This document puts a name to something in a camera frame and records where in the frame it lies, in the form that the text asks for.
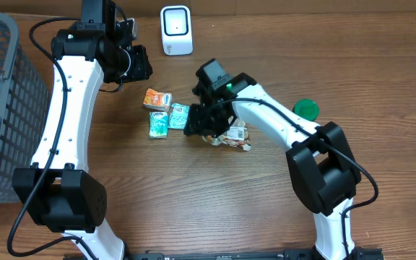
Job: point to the white barcode scanner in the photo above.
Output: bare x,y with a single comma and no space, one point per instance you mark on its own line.
176,30

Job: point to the dark grey plastic basket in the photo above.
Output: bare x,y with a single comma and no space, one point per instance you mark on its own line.
24,101

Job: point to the green lid jar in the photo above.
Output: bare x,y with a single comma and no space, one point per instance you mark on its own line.
307,109

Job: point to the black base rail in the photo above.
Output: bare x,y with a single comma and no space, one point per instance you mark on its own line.
288,254

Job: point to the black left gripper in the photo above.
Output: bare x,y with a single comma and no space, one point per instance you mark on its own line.
144,70

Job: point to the teal tissue pack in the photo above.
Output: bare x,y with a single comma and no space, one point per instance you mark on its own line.
158,125

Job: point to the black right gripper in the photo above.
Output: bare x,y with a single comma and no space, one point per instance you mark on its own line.
201,126

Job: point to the orange tissue pack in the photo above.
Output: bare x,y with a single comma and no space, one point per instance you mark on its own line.
159,101

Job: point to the beige brown snack bag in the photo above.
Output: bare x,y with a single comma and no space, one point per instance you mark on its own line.
236,136

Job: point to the teal wipes packet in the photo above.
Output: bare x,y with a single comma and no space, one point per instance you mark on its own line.
178,116

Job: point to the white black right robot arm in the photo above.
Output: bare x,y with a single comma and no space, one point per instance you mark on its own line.
319,159

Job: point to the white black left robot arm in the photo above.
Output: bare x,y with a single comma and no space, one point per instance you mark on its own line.
56,188

